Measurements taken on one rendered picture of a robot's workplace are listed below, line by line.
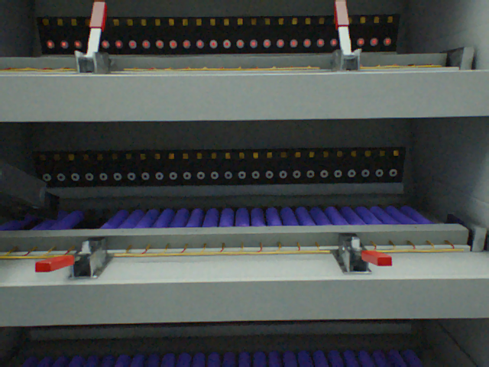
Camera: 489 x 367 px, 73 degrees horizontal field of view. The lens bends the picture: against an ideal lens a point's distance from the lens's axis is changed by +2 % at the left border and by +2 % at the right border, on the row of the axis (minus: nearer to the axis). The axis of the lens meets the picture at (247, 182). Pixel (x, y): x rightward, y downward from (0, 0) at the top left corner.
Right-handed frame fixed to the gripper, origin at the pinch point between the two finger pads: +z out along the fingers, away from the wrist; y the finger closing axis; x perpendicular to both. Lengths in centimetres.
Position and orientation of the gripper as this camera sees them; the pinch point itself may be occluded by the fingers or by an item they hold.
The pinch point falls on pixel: (21, 203)
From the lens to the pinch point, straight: 44.7
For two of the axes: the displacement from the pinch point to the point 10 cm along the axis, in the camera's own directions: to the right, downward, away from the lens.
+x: -0.1, -9.7, 2.5
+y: 10.0, -0.1, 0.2
